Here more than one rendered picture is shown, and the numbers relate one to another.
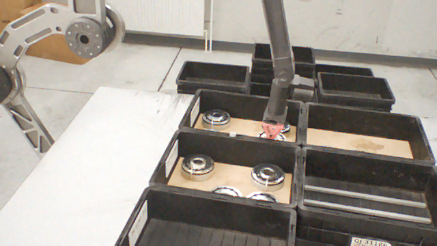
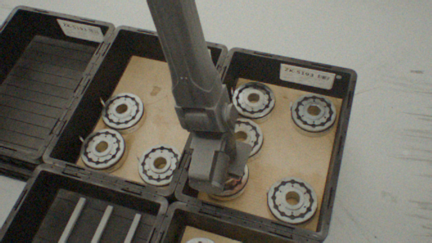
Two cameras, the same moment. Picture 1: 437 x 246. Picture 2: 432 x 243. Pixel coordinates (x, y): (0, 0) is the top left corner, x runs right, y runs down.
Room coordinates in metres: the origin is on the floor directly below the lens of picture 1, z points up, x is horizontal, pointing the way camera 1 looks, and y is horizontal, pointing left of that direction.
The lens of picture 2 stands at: (1.38, -0.53, 1.71)
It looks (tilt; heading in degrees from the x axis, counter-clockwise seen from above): 59 degrees down; 106
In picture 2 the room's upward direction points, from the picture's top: 9 degrees counter-clockwise
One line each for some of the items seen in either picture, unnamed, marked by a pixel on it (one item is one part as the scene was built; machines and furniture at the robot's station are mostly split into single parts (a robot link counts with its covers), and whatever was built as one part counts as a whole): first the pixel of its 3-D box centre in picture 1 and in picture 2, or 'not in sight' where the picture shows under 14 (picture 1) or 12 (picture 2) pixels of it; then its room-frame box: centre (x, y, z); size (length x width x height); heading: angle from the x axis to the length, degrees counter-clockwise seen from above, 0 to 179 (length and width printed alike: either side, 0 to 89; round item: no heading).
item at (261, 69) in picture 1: (279, 84); not in sight; (2.79, -0.40, 0.37); 0.40 x 0.30 x 0.45; 84
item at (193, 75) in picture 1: (212, 106); not in sight; (2.43, 0.04, 0.37); 0.40 x 0.30 x 0.45; 84
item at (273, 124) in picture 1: (272, 126); not in sight; (1.27, -0.18, 0.94); 0.07 x 0.07 x 0.09; 77
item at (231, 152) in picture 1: (228, 180); (146, 114); (1.08, -0.04, 0.87); 0.40 x 0.30 x 0.11; 80
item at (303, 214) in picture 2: (276, 125); (292, 199); (1.43, -0.21, 0.86); 0.10 x 0.10 x 0.01
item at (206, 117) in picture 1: (216, 117); (314, 112); (1.46, 0.01, 0.86); 0.10 x 0.10 x 0.01
